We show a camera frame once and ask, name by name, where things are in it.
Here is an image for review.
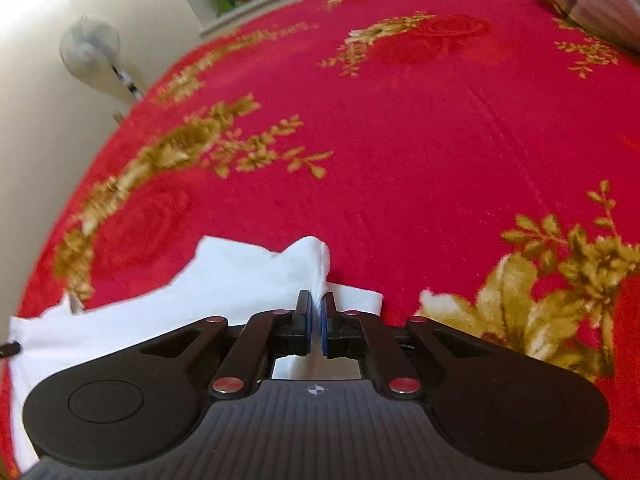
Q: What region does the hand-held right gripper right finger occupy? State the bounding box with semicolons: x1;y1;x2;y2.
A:
322;291;506;401

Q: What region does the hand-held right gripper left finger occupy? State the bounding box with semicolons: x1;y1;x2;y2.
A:
135;290;316;401

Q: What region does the white garment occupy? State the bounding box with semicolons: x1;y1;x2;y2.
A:
9;236;385;472

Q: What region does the red floral blanket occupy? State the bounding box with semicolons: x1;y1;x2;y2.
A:
0;0;640;480

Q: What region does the white standing fan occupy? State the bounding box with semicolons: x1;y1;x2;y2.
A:
59;16;147;123

